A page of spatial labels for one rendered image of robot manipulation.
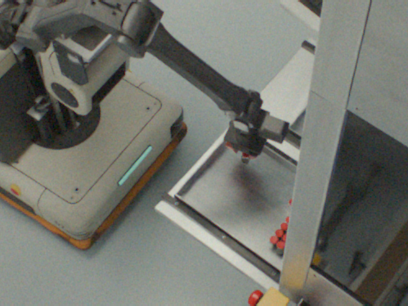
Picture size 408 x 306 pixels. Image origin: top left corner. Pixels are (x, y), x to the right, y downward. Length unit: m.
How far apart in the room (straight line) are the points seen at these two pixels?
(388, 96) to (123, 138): 1.93
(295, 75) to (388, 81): 1.28
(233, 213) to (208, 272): 0.91
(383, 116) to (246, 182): 1.05
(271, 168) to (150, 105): 0.93
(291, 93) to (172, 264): 0.97
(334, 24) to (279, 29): 2.51
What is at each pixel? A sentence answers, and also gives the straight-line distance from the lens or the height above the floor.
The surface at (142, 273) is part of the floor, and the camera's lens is 3.01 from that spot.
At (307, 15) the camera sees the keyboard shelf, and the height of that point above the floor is 0.80.
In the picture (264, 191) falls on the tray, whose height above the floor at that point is 0.88.
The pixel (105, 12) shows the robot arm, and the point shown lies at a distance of 1.67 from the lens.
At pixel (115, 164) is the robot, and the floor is 0.28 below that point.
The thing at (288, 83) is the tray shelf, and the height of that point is 0.88.
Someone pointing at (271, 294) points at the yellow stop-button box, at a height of 1.03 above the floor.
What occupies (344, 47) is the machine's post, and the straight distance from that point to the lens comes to 1.08.
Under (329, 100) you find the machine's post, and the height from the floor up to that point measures 1.80.
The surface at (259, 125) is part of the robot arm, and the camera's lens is 1.94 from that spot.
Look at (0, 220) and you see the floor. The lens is 3.19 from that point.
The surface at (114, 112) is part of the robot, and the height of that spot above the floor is 0.28.
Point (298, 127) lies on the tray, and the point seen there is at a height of 0.88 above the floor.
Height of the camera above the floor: 2.79
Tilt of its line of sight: 60 degrees down
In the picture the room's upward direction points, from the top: 2 degrees clockwise
